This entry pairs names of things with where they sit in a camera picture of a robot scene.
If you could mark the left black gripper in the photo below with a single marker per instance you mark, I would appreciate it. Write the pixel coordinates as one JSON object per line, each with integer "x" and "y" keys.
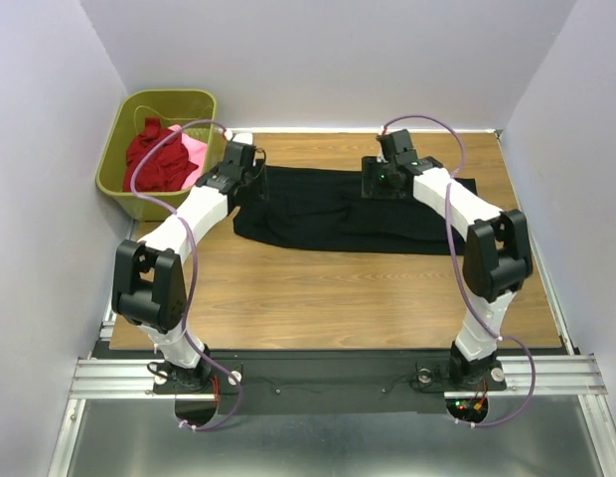
{"x": 258, "y": 175}

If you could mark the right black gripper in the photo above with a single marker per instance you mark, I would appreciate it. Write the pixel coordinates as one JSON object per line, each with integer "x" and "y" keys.
{"x": 370, "y": 168}

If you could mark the black t shirt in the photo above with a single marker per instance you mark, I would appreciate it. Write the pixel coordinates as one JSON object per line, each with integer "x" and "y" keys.
{"x": 323, "y": 210}

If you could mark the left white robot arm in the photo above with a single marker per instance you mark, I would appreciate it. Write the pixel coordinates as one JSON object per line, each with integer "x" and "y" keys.
{"x": 149, "y": 289}

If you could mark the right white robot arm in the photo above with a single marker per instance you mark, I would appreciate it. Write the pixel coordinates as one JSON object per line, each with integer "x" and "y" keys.
{"x": 497, "y": 255}

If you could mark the pink t shirt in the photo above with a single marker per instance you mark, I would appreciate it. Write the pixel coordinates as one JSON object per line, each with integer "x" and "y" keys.
{"x": 185, "y": 161}

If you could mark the red t shirt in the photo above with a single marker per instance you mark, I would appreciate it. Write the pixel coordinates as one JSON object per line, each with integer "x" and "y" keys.
{"x": 152, "y": 177}

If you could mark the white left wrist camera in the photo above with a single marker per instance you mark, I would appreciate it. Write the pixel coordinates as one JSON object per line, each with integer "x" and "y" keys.
{"x": 231, "y": 136}

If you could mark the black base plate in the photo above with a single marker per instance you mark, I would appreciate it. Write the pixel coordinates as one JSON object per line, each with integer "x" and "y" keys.
{"x": 329, "y": 382}

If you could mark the aluminium frame rail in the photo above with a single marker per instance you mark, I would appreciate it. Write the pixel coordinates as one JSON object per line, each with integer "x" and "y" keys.
{"x": 576, "y": 375}

